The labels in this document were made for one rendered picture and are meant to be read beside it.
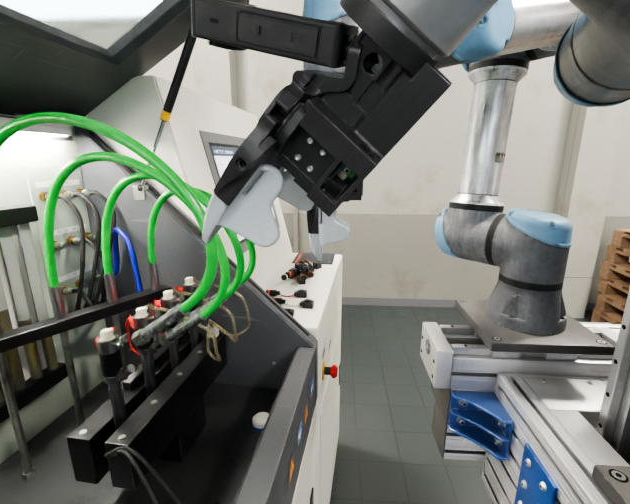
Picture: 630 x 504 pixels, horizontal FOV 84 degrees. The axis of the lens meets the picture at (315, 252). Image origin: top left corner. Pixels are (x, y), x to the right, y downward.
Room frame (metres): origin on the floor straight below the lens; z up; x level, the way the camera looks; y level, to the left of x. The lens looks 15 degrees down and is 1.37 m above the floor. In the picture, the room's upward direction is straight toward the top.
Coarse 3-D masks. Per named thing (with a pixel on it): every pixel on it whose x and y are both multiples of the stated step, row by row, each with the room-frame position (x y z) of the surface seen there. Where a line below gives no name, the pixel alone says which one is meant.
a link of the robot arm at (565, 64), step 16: (560, 48) 0.31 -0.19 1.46; (560, 64) 0.30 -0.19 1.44; (576, 64) 0.26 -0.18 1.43; (560, 80) 0.31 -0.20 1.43; (576, 80) 0.28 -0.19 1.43; (592, 80) 0.26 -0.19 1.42; (576, 96) 0.31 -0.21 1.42; (592, 96) 0.29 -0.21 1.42; (608, 96) 0.28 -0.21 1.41; (624, 96) 0.28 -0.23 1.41
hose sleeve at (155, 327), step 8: (168, 312) 0.44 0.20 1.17; (176, 312) 0.44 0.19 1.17; (160, 320) 0.44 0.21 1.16; (168, 320) 0.44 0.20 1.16; (176, 320) 0.44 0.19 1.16; (144, 328) 0.45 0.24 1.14; (152, 328) 0.45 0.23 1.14; (160, 328) 0.44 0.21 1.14; (144, 336) 0.45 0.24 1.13; (152, 336) 0.45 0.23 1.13
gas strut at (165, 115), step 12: (192, 48) 0.79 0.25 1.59; (180, 60) 0.78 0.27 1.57; (180, 72) 0.78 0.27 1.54; (180, 84) 0.79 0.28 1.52; (168, 96) 0.78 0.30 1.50; (168, 108) 0.79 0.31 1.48; (168, 120) 0.79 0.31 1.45; (156, 144) 0.79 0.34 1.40; (144, 180) 0.79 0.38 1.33; (144, 192) 0.79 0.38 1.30
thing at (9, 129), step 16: (48, 112) 0.47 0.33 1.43; (0, 128) 0.48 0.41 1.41; (16, 128) 0.48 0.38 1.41; (96, 128) 0.45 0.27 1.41; (112, 128) 0.46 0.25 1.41; (0, 144) 0.49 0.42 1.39; (128, 144) 0.45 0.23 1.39; (160, 160) 0.45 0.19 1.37; (176, 176) 0.44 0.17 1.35; (192, 192) 0.44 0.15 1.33; (192, 208) 0.43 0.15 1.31; (208, 256) 0.43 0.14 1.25; (208, 272) 0.43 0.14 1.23; (208, 288) 0.44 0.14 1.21; (192, 304) 0.44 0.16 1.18
